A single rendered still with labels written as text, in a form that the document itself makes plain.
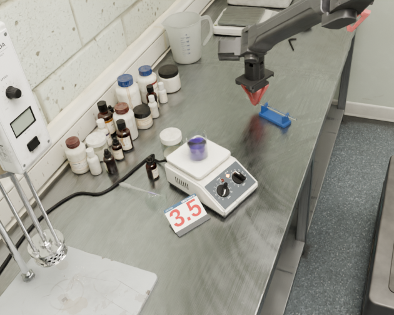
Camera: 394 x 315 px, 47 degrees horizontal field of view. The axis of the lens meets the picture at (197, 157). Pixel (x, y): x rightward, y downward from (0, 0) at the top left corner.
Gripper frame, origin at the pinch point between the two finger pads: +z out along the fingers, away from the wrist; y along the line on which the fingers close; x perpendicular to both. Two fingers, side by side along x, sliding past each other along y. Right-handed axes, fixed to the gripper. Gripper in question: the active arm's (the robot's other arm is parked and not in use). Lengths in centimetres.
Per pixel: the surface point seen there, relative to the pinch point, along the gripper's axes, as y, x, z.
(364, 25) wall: -108, -28, 24
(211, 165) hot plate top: 32.8, 16.3, -5.7
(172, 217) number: 46.9, 17.3, 0.6
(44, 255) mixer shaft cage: 76, 19, -14
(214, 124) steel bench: 13.6, -4.1, 2.8
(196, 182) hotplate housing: 37.9, 16.3, -3.9
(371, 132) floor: -102, -12, 77
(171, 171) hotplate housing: 39.1, 7.8, -2.9
